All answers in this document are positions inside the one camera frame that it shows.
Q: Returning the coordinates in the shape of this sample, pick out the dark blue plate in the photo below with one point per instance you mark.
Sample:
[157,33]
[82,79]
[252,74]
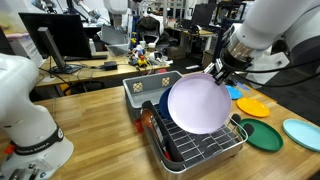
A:
[164,105]

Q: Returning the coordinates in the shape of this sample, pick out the black office chair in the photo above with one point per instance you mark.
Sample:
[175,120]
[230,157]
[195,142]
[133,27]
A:
[148,28]

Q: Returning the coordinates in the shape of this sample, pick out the small red block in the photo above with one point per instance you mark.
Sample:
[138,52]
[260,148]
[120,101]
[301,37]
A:
[139,126]

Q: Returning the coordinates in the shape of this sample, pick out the yellow plate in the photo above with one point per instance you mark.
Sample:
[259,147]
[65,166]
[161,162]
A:
[253,107]

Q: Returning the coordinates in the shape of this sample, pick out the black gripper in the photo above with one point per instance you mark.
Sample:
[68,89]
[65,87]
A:
[233,61]

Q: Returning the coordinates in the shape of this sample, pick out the green plate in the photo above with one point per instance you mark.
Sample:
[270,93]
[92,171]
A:
[263,136]

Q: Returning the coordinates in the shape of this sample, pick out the gray tote box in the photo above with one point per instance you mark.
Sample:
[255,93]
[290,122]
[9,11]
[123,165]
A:
[115,41]

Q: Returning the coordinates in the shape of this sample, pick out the white bottle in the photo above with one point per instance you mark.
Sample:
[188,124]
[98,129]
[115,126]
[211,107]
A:
[92,47]

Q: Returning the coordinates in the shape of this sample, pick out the white plate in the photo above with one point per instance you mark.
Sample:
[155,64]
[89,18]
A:
[200,103]

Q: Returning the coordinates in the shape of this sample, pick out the gray dish rack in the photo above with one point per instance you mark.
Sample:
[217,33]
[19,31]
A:
[196,146]

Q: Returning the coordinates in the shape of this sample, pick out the cardboard box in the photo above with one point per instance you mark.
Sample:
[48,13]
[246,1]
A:
[176,52]

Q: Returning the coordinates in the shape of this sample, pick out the black power brick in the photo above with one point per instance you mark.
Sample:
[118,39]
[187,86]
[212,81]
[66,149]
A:
[110,65]

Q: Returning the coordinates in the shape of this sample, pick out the light cyan plate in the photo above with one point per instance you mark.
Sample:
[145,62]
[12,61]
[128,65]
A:
[303,135]

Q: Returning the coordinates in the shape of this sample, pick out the wooden back desk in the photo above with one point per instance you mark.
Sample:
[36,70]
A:
[93,71]

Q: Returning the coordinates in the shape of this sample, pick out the gray monitor stand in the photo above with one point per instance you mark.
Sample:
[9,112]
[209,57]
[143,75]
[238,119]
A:
[53,50]

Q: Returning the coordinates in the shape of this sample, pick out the white cup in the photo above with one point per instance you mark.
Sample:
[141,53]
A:
[142,43]

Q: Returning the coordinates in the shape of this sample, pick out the gray plastic bin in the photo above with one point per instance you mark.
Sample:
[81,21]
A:
[146,86]

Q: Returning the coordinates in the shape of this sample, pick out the black monitor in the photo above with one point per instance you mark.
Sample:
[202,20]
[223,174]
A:
[63,33]

